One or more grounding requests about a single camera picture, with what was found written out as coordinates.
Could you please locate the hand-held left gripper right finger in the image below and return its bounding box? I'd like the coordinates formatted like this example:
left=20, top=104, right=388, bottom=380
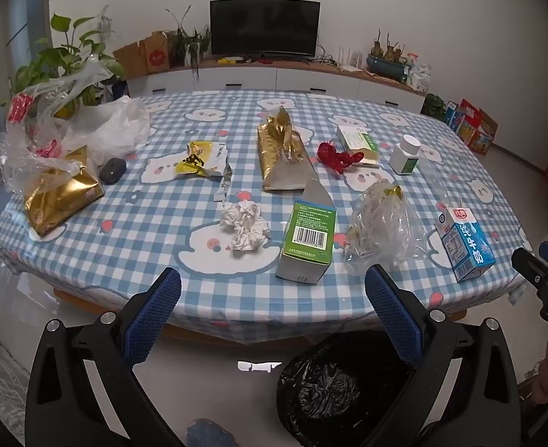
left=362, top=264, right=521, bottom=447

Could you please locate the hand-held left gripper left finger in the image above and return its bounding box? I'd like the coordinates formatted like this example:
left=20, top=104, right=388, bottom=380
left=25, top=267, right=186, bottom=447

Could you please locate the blue milk carton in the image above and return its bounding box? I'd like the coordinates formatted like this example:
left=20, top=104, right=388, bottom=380
left=434, top=205, right=496, bottom=283

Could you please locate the clear plastic wrapper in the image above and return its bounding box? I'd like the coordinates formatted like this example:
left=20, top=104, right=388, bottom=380
left=344, top=179, right=430, bottom=273

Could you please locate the bin with black liner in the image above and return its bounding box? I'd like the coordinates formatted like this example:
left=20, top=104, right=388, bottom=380
left=276, top=333, right=424, bottom=447

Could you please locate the green medicine box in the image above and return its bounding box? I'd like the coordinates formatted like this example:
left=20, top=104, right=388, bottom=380
left=275, top=179, right=337, bottom=286

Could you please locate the white tissue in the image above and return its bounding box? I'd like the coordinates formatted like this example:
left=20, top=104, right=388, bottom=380
left=220, top=199, right=271, bottom=252

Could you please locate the white pill bottle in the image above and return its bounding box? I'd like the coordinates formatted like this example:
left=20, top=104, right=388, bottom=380
left=389, top=134, right=423, bottom=176

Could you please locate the yellow snack packet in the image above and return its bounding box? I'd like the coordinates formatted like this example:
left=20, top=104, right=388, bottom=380
left=174, top=141, right=228, bottom=178

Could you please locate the red knotted ornament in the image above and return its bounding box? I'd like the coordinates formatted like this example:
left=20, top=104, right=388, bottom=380
left=317, top=140, right=365, bottom=174

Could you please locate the green white box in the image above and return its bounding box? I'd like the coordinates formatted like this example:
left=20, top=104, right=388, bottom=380
left=336, top=126, right=381, bottom=168

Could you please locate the tall gold foil bag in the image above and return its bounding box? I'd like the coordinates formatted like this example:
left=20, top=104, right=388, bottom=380
left=257, top=106, right=319, bottom=193

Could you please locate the blue slipper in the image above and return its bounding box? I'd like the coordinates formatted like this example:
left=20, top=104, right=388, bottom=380
left=185, top=418, right=238, bottom=447

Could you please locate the brown cardboard carton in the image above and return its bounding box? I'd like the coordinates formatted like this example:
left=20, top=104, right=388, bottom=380
left=469, top=109, right=499, bottom=156

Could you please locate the silver wrapper strip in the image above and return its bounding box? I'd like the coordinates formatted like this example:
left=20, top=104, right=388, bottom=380
left=213, top=163, right=234, bottom=203

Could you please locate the crumpled gold foil bag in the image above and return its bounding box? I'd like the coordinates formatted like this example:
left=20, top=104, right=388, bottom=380
left=23, top=146, right=106, bottom=238

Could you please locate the dark grey computer mouse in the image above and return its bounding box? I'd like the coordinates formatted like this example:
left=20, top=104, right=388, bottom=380
left=98, top=157, right=127, bottom=182

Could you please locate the blue printed box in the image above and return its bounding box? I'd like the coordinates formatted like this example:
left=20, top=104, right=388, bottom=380
left=445, top=101, right=465, bottom=127

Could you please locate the small green floor plant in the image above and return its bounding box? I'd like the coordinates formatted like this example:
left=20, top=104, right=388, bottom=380
left=420, top=93, right=447, bottom=122

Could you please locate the small white bag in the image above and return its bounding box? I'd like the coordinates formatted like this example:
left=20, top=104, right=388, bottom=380
left=408, top=63, right=433, bottom=93

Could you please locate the clear plastic bag red print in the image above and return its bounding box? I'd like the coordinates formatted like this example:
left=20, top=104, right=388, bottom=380
left=0, top=51, right=112, bottom=196

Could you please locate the bonsai in blue pot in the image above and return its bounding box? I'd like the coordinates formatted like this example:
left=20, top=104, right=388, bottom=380
left=366, top=29, right=410, bottom=83

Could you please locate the white router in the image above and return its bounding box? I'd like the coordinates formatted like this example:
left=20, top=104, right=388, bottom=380
left=337, top=47, right=364, bottom=74

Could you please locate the white television cabinet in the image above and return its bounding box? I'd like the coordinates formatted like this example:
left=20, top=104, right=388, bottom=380
left=127, top=58, right=430, bottom=112

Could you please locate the thin leafy potted plant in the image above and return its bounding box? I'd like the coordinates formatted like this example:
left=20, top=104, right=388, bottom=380
left=165, top=6, right=212, bottom=75

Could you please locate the green pothos plant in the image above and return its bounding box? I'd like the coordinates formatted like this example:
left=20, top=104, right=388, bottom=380
left=11, top=14, right=126, bottom=119

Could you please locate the wiry dry plant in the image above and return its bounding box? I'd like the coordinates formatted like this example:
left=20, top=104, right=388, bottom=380
left=95, top=4, right=117, bottom=47

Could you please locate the black television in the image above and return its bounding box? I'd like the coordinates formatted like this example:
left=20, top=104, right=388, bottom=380
left=210, top=0, right=321, bottom=59

